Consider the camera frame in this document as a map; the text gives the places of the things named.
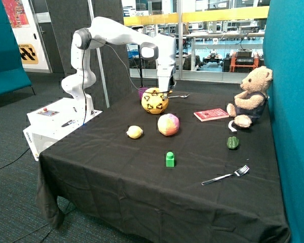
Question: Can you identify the red book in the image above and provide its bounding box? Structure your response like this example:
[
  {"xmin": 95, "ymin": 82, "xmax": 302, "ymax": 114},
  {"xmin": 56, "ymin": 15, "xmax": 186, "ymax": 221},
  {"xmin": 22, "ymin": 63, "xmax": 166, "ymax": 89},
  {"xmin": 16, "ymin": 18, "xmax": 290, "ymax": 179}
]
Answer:
[{"xmin": 194, "ymin": 108, "xmax": 230, "ymax": 122}]

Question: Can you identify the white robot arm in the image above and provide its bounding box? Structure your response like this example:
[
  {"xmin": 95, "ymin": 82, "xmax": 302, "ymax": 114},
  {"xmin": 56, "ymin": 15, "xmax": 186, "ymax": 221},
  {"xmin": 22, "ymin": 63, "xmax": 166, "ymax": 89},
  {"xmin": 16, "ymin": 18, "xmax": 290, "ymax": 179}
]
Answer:
[{"xmin": 61, "ymin": 17, "xmax": 176, "ymax": 116}]

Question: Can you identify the metal fork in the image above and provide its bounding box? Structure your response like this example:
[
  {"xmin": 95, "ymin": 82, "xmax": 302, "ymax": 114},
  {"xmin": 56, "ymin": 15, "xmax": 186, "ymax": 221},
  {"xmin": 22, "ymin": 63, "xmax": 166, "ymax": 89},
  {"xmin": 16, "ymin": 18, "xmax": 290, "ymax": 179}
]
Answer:
[{"xmin": 201, "ymin": 165, "xmax": 250, "ymax": 186}]

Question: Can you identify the yellow black sign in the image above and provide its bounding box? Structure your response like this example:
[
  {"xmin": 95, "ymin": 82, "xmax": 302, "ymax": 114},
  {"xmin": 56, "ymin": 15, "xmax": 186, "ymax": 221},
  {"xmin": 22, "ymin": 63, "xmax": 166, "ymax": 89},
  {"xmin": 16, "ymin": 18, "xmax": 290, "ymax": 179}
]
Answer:
[{"xmin": 18, "ymin": 44, "xmax": 39, "ymax": 65}]

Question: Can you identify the small yellow ball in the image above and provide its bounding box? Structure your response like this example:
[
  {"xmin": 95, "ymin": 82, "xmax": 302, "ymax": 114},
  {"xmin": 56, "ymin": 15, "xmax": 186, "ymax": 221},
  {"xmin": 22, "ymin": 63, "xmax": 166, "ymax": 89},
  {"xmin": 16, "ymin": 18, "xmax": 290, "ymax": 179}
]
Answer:
[{"xmin": 126, "ymin": 126, "xmax": 143, "ymax": 139}]

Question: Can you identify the green toy block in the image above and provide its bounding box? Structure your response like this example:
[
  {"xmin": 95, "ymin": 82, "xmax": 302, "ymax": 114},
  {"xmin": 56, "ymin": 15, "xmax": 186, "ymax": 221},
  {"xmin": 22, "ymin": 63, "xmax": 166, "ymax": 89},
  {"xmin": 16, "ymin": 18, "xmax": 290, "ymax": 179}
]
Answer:
[{"xmin": 166, "ymin": 151, "xmax": 175, "ymax": 168}]

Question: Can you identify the yellow black soccer ball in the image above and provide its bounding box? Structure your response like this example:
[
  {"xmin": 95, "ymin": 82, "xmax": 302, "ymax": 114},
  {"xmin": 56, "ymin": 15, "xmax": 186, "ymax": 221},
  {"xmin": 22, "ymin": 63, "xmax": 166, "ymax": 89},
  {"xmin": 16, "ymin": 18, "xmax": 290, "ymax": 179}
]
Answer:
[{"xmin": 141, "ymin": 88, "xmax": 169, "ymax": 114}]

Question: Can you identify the red wall poster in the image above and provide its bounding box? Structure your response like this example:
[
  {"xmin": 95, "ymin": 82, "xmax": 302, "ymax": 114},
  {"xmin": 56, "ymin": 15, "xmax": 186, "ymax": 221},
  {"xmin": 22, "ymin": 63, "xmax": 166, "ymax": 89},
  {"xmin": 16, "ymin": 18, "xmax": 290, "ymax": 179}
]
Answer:
[{"xmin": 2, "ymin": 0, "xmax": 30, "ymax": 28}]

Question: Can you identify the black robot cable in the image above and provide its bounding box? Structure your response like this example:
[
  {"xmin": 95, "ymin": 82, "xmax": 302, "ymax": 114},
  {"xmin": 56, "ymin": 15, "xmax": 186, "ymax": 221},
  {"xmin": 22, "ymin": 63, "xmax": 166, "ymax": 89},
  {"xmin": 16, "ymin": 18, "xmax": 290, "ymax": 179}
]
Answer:
[{"xmin": 62, "ymin": 37, "xmax": 165, "ymax": 127}]

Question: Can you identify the pastel multicolour plush ball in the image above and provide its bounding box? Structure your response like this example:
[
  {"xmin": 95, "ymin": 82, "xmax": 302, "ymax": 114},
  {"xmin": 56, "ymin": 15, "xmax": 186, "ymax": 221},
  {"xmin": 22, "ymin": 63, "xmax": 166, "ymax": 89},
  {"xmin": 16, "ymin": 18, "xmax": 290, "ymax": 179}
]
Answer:
[{"xmin": 157, "ymin": 114, "xmax": 180, "ymax": 136}]

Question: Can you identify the green toy pepper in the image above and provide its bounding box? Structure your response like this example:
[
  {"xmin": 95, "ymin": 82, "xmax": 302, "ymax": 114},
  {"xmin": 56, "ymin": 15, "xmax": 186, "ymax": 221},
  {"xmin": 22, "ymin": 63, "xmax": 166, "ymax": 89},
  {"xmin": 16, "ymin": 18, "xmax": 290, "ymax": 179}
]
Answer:
[{"xmin": 226, "ymin": 136, "xmax": 240, "ymax": 150}]

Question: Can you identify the black tablecloth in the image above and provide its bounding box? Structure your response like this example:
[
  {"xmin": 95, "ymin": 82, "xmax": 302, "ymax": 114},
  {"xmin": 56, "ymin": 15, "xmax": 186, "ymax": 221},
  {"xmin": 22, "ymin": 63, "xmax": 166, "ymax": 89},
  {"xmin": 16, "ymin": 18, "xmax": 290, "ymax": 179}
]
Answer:
[{"xmin": 36, "ymin": 93, "xmax": 291, "ymax": 242}]

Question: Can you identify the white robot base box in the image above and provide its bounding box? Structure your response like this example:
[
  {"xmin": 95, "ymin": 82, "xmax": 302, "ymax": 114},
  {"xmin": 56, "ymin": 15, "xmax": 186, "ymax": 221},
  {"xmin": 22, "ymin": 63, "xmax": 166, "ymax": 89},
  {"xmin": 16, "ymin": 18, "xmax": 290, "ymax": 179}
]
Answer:
[{"xmin": 23, "ymin": 98, "xmax": 102, "ymax": 161}]

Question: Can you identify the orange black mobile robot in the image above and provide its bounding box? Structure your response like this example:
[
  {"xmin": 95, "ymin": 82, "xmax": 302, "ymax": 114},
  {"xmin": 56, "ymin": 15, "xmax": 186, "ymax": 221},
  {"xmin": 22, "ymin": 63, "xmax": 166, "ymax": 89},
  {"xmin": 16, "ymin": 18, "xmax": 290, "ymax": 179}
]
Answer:
[{"xmin": 229, "ymin": 49, "xmax": 264, "ymax": 73}]

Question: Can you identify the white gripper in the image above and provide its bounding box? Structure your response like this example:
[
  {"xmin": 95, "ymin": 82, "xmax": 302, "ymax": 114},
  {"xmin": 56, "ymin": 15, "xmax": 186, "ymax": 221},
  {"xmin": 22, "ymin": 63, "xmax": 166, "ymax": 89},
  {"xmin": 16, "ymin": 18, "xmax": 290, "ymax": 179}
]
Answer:
[{"xmin": 157, "ymin": 65, "xmax": 176, "ymax": 99}]

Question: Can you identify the teal sofa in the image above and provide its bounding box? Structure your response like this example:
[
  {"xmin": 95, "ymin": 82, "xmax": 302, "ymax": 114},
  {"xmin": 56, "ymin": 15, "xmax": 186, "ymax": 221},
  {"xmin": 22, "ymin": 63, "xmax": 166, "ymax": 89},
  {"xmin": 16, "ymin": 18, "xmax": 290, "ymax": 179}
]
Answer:
[{"xmin": 0, "ymin": 1, "xmax": 32, "ymax": 95}]

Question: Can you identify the brown teddy bear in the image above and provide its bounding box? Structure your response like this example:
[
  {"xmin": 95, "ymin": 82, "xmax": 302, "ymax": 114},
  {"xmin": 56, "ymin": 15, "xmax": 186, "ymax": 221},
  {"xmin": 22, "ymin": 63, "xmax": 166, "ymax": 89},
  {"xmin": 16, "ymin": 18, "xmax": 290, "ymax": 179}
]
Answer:
[{"xmin": 226, "ymin": 66, "xmax": 273, "ymax": 128}]

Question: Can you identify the teal partition wall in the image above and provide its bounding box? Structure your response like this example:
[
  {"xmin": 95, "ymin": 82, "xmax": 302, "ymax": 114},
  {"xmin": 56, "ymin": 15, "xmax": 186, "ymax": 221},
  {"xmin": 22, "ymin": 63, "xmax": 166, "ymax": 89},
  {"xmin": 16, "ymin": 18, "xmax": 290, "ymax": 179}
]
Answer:
[{"xmin": 263, "ymin": 1, "xmax": 304, "ymax": 242}]

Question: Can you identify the metal spoon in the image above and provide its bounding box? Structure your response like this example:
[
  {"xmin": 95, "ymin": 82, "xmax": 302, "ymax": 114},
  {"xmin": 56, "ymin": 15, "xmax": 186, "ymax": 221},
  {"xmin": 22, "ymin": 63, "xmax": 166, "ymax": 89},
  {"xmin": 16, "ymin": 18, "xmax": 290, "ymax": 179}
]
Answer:
[{"xmin": 168, "ymin": 94, "xmax": 190, "ymax": 99}]

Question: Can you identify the purple plastic cup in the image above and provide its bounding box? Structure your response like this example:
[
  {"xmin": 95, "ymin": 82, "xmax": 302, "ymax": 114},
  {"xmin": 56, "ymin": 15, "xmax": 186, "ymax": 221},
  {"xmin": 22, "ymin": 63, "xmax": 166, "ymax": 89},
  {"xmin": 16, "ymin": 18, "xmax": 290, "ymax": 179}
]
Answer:
[{"xmin": 138, "ymin": 87, "xmax": 148, "ymax": 101}]

